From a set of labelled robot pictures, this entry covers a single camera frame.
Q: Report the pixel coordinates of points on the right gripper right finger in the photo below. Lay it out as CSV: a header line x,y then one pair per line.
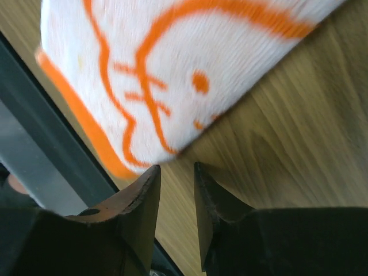
x,y
237,239

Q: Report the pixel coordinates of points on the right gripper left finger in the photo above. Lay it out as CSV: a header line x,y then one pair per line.
x,y
115,237

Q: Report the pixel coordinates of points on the orange flower towel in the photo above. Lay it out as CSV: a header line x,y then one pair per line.
x,y
145,78

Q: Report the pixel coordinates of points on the aluminium rail frame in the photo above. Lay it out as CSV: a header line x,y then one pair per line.
x,y
24,158

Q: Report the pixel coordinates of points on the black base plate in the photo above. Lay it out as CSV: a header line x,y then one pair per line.
x,y
22,94

